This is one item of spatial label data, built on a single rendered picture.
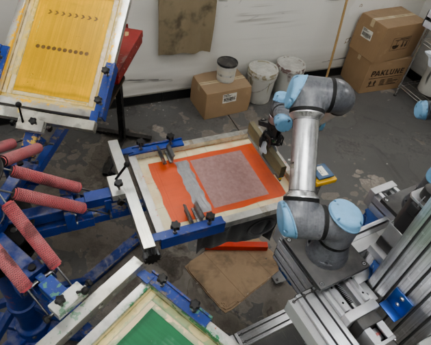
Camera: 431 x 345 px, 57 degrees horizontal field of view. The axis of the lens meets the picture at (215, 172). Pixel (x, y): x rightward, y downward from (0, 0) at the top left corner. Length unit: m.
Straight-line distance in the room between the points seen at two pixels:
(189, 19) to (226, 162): 1.90
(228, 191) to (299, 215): 0.77
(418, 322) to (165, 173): 1.27
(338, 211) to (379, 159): 2.80
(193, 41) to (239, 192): 2.13
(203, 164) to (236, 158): 0.19
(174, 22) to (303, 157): 2.59
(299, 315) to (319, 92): 0.74
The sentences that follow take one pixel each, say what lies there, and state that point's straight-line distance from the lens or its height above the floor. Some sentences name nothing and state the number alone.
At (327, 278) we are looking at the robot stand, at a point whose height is 1.26.
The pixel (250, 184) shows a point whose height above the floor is 0.95.
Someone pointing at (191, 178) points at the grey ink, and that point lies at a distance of 2.01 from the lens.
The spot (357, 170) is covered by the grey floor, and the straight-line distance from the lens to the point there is 3.84.
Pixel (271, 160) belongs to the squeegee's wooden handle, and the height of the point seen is 1.11.
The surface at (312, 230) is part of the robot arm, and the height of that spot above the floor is 1.44.
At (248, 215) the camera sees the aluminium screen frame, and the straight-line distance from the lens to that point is 1.85.
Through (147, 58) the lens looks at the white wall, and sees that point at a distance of 3.85.
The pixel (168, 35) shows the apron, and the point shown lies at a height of 0.74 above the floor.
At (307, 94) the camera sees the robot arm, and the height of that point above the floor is 1.72.
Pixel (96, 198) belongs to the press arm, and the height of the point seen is 1.04.
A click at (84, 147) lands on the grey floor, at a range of 3.64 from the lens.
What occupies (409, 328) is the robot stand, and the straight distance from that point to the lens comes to 1.55.
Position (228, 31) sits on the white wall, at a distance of 4.03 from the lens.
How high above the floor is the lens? 2.41
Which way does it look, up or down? 45 degrees down
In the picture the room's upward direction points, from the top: 9 degrees clockwise
